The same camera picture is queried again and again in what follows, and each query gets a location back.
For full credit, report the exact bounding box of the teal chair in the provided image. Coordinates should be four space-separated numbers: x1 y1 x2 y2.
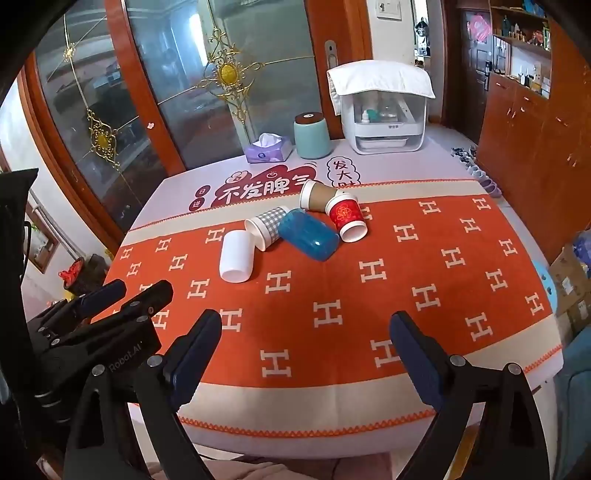
551 330 591 480

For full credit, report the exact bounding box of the purple tissue box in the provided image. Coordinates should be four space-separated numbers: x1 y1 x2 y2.
244 133 294 165

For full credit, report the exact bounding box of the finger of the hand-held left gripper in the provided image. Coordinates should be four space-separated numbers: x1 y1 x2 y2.
51 280 175 347
28 279 128 344

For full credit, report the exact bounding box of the white plastic cup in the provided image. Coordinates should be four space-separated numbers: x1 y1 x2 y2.
220 229 256 283

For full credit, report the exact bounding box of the light blue round stool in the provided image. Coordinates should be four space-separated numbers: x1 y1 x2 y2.
530 260 559 315

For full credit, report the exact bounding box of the red patterned paper cup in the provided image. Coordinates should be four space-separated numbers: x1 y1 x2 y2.
325 194 368 243

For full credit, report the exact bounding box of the green canister brown lid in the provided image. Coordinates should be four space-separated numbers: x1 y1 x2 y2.
294 112 332 160

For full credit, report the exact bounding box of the brown paper cup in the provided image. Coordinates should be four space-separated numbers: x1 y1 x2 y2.
299 179 358 212

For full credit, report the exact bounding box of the white countertop appliance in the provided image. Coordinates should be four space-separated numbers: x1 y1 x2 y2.
341 88 428 156

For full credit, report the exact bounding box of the white folded towel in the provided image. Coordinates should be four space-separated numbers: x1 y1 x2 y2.
326 60 437 114

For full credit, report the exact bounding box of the blue translucent plastic cup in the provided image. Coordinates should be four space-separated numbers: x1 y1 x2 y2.
277 208 341 262

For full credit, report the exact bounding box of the grey checkered paper cup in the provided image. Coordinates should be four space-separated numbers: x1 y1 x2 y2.
244 206 296 252

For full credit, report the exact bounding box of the dark plant pot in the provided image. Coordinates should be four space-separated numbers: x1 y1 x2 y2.
68 253 112 297

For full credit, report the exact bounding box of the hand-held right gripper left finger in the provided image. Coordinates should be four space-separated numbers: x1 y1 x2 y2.
65 309 223 480

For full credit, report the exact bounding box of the pink cloth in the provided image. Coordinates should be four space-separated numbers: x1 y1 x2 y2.
147 453 393 480

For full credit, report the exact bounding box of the pink door sign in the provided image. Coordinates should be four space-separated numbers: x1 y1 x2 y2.
468 13 491 43

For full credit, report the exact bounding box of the stack of cardboard boxes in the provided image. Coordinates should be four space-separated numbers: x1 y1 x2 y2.
547 231 591 335

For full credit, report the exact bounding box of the red ornament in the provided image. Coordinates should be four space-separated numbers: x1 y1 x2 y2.
57 260 86 291

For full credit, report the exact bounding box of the framed wall picture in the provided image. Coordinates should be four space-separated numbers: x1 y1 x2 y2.
24 202 61 274

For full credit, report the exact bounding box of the orange patterned blanket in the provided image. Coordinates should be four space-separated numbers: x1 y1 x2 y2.
102 178 565 435

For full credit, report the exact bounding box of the wooden cabinet with shelves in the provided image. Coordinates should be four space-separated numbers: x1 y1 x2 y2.
475 0 591 261

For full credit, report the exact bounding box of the row of slippers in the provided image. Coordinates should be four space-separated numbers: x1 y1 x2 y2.
450 145 503 198

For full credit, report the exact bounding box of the wooden framed glass door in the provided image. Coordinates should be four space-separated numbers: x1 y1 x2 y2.
21 0 188 252
104 0 374 172

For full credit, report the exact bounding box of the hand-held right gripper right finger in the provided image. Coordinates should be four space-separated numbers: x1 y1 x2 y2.
389 311 551 480

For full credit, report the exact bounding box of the dark entrance door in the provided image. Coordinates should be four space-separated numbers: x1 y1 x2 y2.
458 8 494 145

